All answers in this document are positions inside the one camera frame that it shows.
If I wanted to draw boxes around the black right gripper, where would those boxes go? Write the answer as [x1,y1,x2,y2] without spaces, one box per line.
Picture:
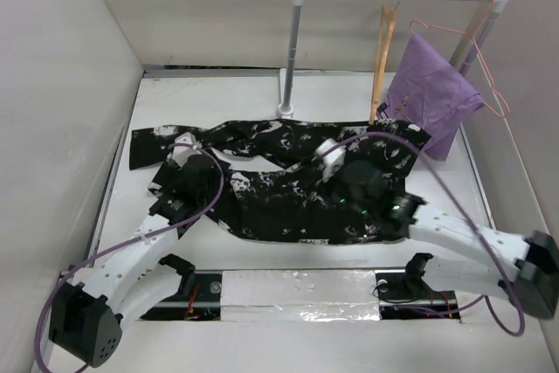
[309,161,374,217]

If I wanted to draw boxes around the black white patterned trousers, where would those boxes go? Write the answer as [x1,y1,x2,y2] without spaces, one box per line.
[128,119,431,245]

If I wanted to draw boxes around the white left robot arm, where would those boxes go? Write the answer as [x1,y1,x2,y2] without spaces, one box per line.
[48,150,224,368]

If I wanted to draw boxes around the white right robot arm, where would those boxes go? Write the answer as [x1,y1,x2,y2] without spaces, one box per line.
[322,161,558,320]

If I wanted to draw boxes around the wooden hanger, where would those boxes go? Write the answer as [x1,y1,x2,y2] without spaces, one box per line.
[369,0,400,125]

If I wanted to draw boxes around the silver tape strip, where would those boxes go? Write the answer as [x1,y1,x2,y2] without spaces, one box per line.
[220,269,381,322]

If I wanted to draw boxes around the purple garment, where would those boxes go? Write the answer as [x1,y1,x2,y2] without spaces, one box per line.
[376,33,484,161]

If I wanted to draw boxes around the white silver clothes rack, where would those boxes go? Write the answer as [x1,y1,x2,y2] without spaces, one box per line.
[269,0,508,117]

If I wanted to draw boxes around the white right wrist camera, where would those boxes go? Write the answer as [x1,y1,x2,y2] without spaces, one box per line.
[314,139,346,183]

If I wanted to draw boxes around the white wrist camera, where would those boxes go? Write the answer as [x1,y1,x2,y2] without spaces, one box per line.
[165,132,200,169]
[314,139,346,183]

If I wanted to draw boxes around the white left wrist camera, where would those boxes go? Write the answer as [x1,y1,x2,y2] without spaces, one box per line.
[165,132,200,169]

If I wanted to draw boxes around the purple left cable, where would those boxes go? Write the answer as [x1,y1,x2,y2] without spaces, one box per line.
[33,142,226,372]

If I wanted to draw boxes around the purple cable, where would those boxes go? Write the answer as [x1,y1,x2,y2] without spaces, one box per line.
[33,142,226,372]
[331,131,528,338]

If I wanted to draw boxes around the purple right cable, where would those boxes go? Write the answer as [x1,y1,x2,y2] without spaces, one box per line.
[331,131,528,338]

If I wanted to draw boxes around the pink wire hanger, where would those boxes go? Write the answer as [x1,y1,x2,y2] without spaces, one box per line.
[408,0,510,119]

